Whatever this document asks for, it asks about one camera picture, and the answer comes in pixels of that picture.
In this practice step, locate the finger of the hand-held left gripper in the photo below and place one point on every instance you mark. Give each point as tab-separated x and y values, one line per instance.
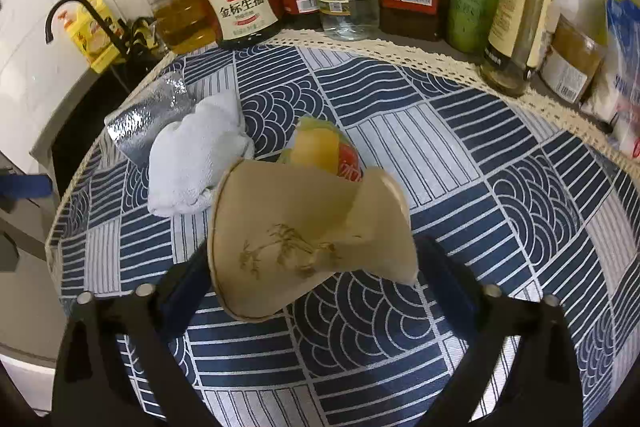
25	187

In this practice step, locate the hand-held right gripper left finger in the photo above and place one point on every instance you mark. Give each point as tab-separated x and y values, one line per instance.
192	292

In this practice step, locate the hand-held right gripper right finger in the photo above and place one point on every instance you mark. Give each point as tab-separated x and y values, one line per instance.
440	277

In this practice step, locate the crushed brown paper cup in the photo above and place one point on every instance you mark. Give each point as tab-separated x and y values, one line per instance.
300	237

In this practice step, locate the black sink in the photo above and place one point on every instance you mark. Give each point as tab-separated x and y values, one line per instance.
90	117

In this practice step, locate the blue patterned tablecloth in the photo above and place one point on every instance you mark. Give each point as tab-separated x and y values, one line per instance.
400	167

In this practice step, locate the crumpled white tissue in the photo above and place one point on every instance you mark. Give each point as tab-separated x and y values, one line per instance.
195	157

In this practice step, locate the silver foil bag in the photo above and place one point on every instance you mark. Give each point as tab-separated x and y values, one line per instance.
145	117

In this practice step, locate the yellow green wrapper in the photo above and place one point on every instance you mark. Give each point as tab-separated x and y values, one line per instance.
320	149

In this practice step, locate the black faucet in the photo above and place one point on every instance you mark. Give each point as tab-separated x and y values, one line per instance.
75	4

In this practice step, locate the small spice jar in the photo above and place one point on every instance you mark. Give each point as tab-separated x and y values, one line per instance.
570	62

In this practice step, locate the white plastic seasoning bag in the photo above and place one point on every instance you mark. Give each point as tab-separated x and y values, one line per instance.
620	77

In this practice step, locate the small pale oil bottle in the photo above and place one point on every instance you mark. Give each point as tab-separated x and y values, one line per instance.
520	7

